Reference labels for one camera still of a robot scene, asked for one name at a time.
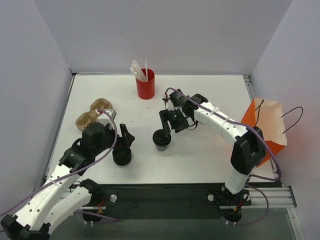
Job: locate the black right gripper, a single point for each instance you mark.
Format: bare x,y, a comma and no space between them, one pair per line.
170,117

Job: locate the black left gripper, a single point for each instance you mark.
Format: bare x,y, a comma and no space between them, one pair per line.
119,141

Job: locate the black cup lid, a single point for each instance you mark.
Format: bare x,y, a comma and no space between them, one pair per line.
157,137

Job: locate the black paper coffee cup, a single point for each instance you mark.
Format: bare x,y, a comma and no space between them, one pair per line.
161,146

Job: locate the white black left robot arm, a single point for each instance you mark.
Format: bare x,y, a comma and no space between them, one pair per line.
45,209

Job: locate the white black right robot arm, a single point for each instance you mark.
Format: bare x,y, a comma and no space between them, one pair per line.
248,150

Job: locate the stack of black lids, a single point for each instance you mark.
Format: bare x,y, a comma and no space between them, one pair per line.
122,157

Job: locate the red cylindrical straw holder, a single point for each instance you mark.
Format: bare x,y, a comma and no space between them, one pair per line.
146,90

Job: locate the brown cardboard cup carrier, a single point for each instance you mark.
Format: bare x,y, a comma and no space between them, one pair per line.
94,115

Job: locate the white wrapped straw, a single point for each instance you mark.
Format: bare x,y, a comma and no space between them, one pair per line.
146,70

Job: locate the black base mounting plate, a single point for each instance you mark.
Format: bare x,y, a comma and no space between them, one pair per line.
171,201

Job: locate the orange paper bag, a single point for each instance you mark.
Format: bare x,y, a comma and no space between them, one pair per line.
268,115

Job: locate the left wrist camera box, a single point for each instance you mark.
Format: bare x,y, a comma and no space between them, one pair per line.
108,115

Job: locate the aluminium frame rail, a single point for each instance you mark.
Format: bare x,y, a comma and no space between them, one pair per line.
278,197

